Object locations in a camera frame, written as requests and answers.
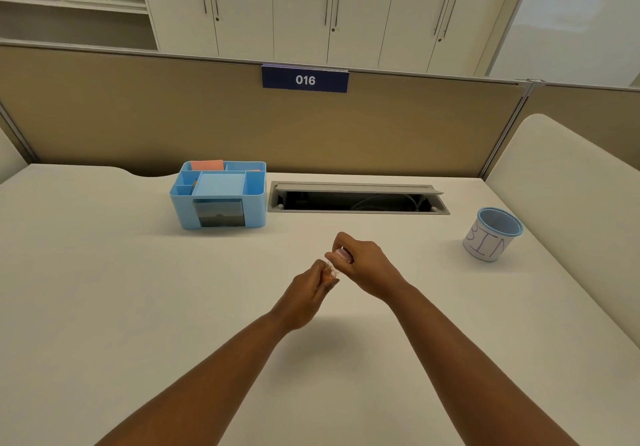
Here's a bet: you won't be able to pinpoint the blue number sign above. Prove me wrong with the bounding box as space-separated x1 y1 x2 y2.
261 63 350 94

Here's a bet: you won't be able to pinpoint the person's right hand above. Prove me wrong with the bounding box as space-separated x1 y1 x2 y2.
325 232 412 304

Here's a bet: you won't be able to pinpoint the white paper cup bin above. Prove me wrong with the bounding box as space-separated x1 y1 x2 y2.
462 207 524 263

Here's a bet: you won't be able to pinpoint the grey desk cable tray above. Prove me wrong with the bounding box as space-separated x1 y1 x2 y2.
267 181 451 216

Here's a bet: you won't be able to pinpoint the person's right forearm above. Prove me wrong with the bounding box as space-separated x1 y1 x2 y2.
382 281 581 446

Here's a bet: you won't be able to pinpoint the person's left hand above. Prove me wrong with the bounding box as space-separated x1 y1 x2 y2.
270 259 340 332

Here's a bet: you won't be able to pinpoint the white wall cabinet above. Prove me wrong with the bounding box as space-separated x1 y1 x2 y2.
135 0 538 78

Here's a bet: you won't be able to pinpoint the beige side partition panel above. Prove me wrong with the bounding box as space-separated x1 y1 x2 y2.
482 81 640 182

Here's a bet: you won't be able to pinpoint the white open shelf unit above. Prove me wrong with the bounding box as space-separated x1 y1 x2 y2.
0 0 160 52

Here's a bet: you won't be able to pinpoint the blue sticky note pad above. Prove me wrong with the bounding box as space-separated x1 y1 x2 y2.
192 171 247 197

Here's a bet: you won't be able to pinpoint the beige desk partition panel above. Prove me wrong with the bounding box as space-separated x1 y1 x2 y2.
0 40 533 179

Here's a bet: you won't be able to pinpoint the cream chair back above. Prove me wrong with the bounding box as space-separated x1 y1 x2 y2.
485 113 640 349

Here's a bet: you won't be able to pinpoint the person's left forearm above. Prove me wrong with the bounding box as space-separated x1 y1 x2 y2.
95 308 296 446

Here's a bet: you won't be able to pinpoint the blue desk organizer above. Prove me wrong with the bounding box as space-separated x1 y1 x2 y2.
169 160 267 231

